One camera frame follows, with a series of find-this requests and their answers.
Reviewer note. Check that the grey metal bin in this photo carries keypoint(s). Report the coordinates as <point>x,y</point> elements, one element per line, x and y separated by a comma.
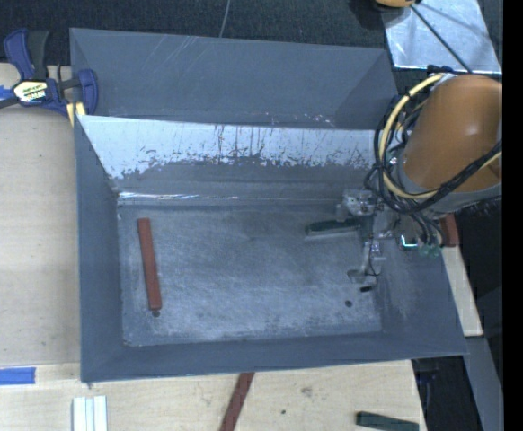
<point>252,258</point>

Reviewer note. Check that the red-brown flat block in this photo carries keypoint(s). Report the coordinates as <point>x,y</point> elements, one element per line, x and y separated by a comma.
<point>238,400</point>
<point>149,263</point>
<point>450,231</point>

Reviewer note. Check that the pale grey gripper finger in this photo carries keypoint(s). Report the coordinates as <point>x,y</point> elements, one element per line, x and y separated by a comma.
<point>333,228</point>
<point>375,252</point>

